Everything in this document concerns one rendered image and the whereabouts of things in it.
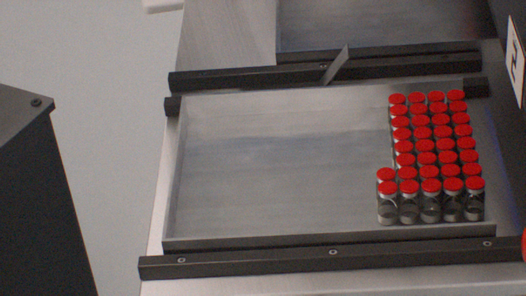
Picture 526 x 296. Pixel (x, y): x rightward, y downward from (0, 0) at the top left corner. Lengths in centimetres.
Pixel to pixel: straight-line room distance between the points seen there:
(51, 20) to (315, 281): 241
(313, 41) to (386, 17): 11
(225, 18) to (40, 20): 194
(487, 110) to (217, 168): 33
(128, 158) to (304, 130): 149
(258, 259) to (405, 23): 50
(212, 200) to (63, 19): 225
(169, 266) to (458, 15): 59
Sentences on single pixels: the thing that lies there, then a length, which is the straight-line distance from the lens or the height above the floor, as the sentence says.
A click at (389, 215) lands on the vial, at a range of 108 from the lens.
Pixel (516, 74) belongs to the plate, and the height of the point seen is 102.
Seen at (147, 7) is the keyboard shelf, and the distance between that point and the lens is 169.
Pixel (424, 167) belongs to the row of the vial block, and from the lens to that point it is 110.
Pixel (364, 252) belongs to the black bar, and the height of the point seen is 90.
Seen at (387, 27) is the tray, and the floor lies 88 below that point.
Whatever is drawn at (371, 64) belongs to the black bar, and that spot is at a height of 90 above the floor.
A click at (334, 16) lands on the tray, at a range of 144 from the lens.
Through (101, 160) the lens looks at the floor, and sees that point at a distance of 270.
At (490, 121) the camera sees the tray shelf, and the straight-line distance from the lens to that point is 124.
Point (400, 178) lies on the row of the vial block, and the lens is 109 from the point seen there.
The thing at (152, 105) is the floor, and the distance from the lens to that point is 286.
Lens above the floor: 162
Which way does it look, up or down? 38 degrees down
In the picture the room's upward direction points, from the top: 6 degrees counter-clockwise
